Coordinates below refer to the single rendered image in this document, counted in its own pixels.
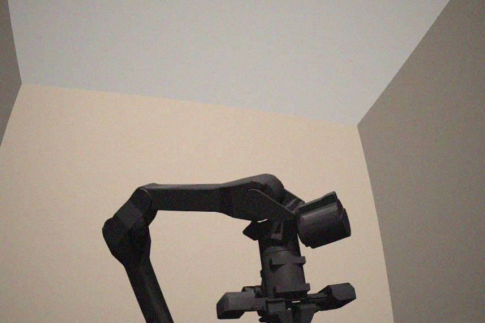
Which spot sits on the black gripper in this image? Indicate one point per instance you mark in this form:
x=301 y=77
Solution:
x=284 y=282

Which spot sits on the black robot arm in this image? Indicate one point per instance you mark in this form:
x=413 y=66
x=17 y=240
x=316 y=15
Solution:
x=317 y=223

